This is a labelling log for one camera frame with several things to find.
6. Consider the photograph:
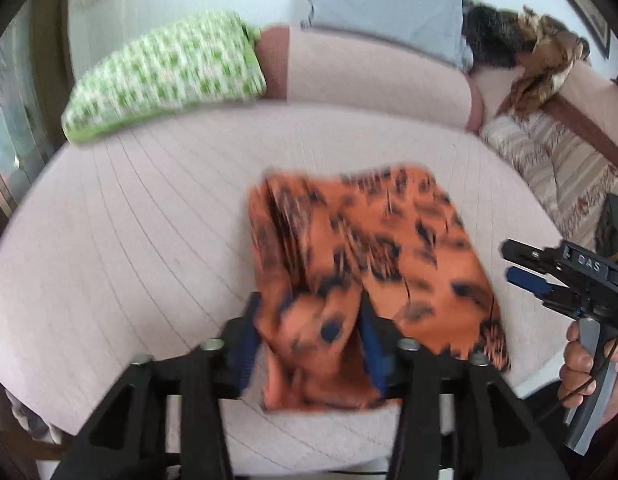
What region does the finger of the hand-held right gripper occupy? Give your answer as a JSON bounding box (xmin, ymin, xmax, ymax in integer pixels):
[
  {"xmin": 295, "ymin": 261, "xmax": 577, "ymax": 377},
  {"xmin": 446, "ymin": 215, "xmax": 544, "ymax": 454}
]
[
  {"xmin": 499, "ymin": 238, "xmax": 566, "ymax": 277},
  {"xmin": 505, "ymin": 266, "xmax": 582, "ymax": 308}
]

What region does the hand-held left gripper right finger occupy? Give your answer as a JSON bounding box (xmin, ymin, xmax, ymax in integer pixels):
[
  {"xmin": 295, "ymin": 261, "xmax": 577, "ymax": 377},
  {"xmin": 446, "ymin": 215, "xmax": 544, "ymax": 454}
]
[{"xmin": 356, "ymin": 292, "xmax": 565, "ymax": 480}]

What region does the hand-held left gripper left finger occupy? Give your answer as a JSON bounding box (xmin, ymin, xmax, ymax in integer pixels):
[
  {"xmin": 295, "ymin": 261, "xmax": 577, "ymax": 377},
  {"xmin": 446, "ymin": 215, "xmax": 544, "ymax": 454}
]
[{"xmin": 51, "ymin": 292, "xmax": 265, "ymax": 480}]

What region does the orange black floral garment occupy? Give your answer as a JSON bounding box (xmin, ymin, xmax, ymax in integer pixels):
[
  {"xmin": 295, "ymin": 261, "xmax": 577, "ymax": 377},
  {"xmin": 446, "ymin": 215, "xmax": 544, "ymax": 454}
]
[{"xmin": 248, "ymin": 162, "xmax": 511, "ymax": 413}]

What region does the person's right hand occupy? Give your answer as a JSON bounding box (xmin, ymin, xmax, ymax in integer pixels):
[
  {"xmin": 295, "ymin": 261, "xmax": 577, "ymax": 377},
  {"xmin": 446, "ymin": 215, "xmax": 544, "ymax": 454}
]
[{"xmin": 559, "ymin": 320, "xmax": 618, "ymax": 426}]

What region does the black device with green light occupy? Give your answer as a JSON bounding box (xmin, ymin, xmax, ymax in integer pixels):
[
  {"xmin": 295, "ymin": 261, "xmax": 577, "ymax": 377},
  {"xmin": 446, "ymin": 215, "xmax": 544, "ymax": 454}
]
[{"xmin": 593, "ymin": 194, "xmax": 618, "ymax": 262}]

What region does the beige striped cushion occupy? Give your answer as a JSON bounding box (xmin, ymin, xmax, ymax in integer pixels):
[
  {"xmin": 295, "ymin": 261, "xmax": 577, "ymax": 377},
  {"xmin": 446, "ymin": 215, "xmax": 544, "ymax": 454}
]
[{"xmin": 482, "ymin": 110, "xmax": 618, "ymax": 253}]

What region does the white quilted mattress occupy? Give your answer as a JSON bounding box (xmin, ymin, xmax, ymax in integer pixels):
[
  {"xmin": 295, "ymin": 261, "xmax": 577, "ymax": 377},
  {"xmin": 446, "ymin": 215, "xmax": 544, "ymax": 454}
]
[{"xmin": 0, "ymin": 25, "xmax": 618, "ymax": 476}]

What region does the brown patterned cloth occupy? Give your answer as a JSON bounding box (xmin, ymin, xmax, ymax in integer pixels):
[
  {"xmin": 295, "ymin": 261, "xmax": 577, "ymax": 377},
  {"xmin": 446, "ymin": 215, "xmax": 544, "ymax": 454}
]
[{"xmin": 506, "ymin": 6, "xmax": 591, "ymax": 122}]

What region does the dark furry cloth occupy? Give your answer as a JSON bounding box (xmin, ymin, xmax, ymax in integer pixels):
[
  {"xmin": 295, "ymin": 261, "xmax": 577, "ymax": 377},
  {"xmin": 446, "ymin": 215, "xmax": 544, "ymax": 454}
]
[{"xmin": 461, "ymin": 2, "xmax": 536, "ymax": 69}]

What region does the green white patterned pillow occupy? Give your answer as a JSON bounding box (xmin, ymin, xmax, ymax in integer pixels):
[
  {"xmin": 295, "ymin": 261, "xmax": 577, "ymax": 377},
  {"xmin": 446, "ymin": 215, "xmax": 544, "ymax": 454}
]
[{"xmin": 61, "ymin": 10, "xmax": 268, "ymax": 147}]

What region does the grey cloth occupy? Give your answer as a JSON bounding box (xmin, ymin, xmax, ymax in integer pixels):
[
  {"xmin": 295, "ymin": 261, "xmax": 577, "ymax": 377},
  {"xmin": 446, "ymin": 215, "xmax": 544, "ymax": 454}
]
[{"xmin": 300, "ymin": 0, "xmax": 476, "ymax": 72}]

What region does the wooden glass cabinet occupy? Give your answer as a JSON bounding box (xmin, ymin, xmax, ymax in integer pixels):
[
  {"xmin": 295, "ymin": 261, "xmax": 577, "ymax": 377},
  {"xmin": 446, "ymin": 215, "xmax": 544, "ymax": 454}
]
[{"xmin": 0, "ymin": 0, "xmax": 74, "ymax": 221}]

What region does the black cable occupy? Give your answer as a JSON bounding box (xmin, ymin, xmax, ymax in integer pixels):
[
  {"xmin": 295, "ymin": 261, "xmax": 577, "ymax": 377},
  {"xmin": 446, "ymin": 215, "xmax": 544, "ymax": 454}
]
[{"xmin": 532, "ymin": 327, "xmax": 618, "ymax": 423}]

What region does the framed wall picture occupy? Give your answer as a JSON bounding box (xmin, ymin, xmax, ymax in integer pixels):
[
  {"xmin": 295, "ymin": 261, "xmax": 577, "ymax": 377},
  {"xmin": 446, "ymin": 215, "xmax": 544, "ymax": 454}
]
[{"xmin": 534, "ymin": 0, "xmax": 613, "ymax": 59}]

